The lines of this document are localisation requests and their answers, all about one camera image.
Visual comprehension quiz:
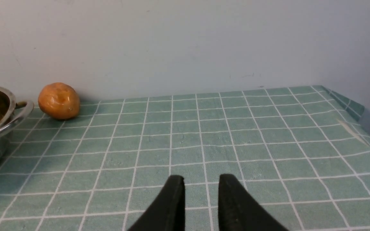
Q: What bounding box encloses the brown potato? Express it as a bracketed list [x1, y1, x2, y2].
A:
[37, 82, 81, 120]

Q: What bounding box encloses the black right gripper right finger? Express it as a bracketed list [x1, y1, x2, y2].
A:
[218, 174, 288, 231]

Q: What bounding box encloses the green checkered tablecloth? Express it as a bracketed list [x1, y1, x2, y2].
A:
[0, 85, 370, 231]

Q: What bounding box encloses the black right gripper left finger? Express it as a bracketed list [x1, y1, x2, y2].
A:
[128, 175, 185, 231]

